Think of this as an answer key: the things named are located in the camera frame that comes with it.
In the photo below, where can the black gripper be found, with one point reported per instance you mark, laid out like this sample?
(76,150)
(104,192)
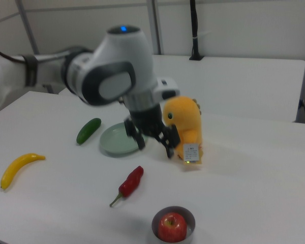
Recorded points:
(146,119)

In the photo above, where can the red apple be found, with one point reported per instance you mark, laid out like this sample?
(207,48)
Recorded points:
(172,227)

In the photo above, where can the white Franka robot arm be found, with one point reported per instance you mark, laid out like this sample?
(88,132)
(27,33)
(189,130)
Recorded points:
(122,58)

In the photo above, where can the small grey bowl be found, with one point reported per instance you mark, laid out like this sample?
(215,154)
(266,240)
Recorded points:
(191,223)

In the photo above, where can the pale green plate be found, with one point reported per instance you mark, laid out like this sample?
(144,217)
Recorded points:
(111,142)

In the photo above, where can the white paper hang tag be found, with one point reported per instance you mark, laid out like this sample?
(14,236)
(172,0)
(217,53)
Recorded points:
(191,153)

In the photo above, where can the orange dinosaur plush toy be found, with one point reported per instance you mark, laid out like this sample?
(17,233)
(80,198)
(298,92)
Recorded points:
(190,119)

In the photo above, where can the red chili pepper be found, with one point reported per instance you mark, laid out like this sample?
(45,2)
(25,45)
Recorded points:
(132,181)

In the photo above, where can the green cucumber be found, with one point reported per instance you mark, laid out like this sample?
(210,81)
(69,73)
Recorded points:
(87,130)

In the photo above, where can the black pole with clamp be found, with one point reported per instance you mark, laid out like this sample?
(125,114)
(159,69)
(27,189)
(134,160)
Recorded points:
(195,30)

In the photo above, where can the yellow banana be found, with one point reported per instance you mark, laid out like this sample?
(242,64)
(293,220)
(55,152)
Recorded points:
(17,165)

